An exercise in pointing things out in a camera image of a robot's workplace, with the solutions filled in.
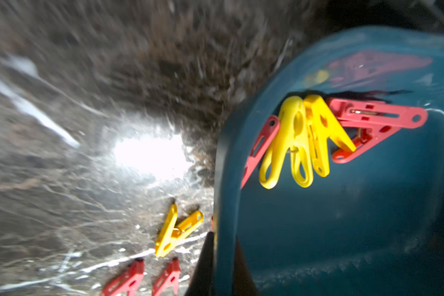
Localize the teal storage box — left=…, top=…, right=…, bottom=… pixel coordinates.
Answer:
left=212, top=27, right=444, bottom=296

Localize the red clothespin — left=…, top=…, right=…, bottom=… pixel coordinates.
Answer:
left=328, top=98, right=428, bottom=164
left=152, top=259, right=181, bottom=296
left=240, top=115, right=280, bottom=189
left=101, top=259, right=145, bottom=296

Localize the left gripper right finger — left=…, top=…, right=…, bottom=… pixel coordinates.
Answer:
left=234, top=240, right=259, bottom=296

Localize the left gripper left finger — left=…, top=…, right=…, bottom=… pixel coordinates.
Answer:
left=185, top=231, right=215, bottom=296

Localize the yellow clothespin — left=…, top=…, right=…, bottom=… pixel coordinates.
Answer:
left=259, top=96, right=314, bottom=189
left=155, top=204, right=204, bottom=257
left=303, top=94, right=356, bottom=177

